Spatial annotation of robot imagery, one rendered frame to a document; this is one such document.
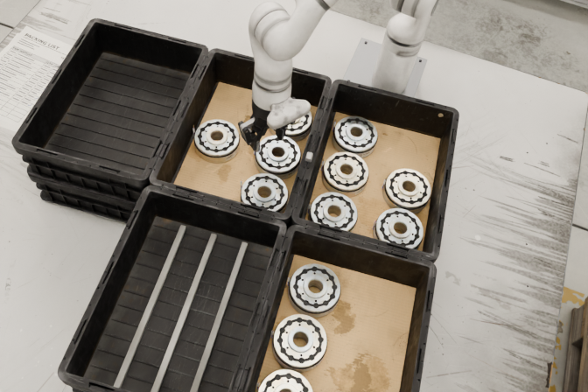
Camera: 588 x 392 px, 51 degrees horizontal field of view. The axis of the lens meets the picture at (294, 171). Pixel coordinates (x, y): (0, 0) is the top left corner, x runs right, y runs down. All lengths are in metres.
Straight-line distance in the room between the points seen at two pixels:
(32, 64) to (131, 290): 0.80
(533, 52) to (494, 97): 1.29
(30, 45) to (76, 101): 0.38
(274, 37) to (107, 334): 0.64
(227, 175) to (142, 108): 0.28
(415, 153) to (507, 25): 1.78
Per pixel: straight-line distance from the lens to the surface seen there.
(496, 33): 3.13
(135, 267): 1.30
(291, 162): 1.38
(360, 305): 1.27
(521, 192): 1.68
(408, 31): 1.48
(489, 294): 1.51
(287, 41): 1.03
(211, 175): 1.39
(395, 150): 1.48
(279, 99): 1.15
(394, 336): 1.27
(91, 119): 1.52
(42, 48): 1.88
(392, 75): 1.57
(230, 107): 1.50
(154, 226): 1.34
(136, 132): 1.47
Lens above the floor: 2.00
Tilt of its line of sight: 57 degrees down
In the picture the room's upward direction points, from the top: 8 degrees clockwise
